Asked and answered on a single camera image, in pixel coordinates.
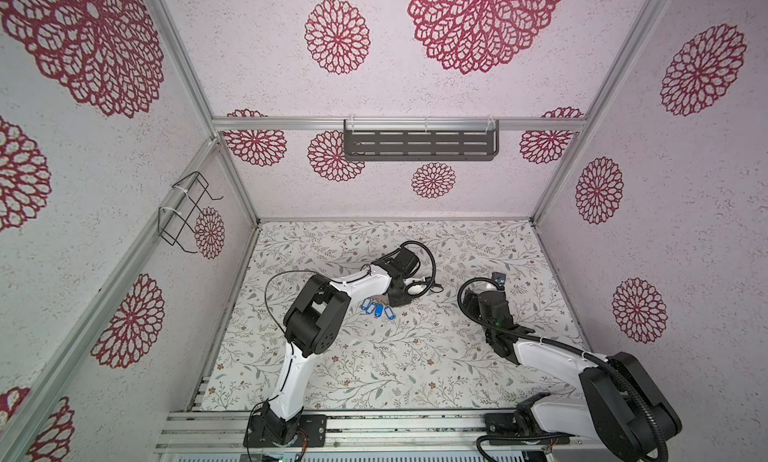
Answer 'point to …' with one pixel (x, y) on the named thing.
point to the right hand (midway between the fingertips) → (477, 290)
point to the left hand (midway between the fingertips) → (399, 295)
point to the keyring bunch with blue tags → (377, 305)
